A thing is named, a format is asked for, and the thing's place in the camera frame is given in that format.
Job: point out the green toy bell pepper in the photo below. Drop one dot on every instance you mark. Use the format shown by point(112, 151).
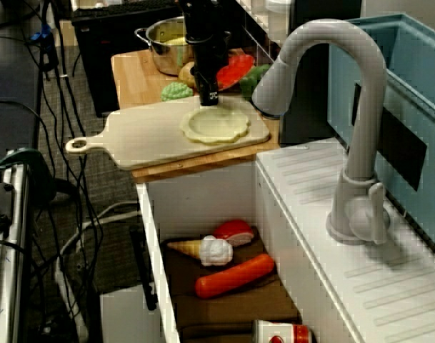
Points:
point(251, 84)

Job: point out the red and white toy can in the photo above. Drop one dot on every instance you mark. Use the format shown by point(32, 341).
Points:
point(274, 330)

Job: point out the steel cooking pot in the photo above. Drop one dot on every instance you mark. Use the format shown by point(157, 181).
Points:
point(167, 60)

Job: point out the red toy ham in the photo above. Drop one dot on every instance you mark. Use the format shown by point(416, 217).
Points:
point(235, 230)

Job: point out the aluminium frame rail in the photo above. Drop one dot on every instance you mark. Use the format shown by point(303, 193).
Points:
point(13, 232)

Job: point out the grey toy faucet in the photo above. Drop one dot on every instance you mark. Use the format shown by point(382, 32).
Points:
point(363, 143)

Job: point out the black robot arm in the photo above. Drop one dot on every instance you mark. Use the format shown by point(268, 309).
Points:
point(199, 18)

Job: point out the teal plastic bin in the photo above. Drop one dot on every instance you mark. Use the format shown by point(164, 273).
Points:
point(410, 71)

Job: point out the cream flower-shaped plate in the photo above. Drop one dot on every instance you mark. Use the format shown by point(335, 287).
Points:
point(217, 126)

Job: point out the yellow toy food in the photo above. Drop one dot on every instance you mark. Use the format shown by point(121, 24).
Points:
point(172, 40)

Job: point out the light green toy grapes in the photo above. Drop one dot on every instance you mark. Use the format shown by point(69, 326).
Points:
point(176, 92)

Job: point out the orange toy carrot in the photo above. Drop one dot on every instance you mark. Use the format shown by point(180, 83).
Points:
point(235, 277)

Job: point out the tan toy bread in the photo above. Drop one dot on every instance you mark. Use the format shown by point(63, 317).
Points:
point(186, 75)

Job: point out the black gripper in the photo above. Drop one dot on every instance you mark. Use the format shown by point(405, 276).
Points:
point(208, 57)

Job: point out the toy ice cream cone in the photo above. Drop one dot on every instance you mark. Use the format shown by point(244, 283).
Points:
point(217, 252)

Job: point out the white toy sink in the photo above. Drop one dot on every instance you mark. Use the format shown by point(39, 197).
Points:
point(310, 214)

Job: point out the green clamp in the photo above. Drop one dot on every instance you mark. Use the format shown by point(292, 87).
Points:
point(24, 157)

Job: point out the white flat panel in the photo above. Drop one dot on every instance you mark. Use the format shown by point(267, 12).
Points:
point(128, 318)

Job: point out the black cabinet box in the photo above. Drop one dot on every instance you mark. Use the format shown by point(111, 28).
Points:
point(110, 64)

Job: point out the light wooden cutting board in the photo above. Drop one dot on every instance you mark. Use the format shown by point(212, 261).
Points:
point(138, 139)

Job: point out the blue connector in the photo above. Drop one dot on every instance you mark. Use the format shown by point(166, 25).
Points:
point(42, 34)

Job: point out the red plate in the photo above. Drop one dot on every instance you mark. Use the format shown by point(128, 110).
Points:
point(235, 71)

